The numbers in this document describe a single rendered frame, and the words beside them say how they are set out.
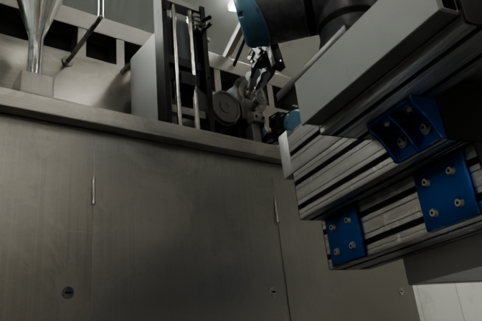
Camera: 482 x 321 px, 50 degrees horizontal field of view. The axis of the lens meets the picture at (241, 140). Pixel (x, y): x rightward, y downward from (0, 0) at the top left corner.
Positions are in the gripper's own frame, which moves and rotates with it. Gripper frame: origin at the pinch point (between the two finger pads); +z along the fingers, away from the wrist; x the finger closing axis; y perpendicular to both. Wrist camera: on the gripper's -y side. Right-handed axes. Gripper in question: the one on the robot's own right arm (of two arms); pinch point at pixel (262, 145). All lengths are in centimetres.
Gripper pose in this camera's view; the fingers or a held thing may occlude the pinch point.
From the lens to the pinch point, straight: 184.4
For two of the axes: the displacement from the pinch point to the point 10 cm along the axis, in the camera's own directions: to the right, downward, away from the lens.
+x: -8.1, -1.5, -5.7
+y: -0.7, -9.3, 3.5
